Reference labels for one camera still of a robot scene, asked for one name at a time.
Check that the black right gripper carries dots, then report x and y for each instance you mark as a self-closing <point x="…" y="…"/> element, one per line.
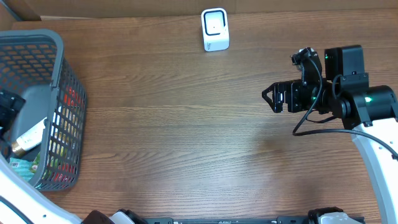
<point x="291" y="88"/>

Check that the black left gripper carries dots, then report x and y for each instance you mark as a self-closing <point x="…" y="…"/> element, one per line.
<point x="8" y="106"/>

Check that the white cream tube gold cap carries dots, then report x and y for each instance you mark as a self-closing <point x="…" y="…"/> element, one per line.
<point x="29" y="140"/>

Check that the teal wipes packet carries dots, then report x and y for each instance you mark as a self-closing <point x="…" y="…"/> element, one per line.
<point x="25" y="169"/>

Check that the orange pasta packet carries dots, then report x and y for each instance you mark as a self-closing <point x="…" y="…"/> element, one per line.
<point x="66" y="136"/>

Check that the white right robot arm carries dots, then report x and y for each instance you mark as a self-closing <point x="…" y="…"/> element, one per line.
<point x="340" y="86"/>

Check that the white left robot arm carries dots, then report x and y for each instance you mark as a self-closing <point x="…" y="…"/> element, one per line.
<point x="24" y="200"/>

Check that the white barcode scanner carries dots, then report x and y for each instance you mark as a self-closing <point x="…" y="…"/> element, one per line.
<point x="214" y="23"/>

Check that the grey plastic shopping basket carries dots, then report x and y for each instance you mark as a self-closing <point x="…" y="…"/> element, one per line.
<point x="30" y="58"/>

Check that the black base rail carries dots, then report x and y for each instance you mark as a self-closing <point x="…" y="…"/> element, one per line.
<point x="278" y="220"/>

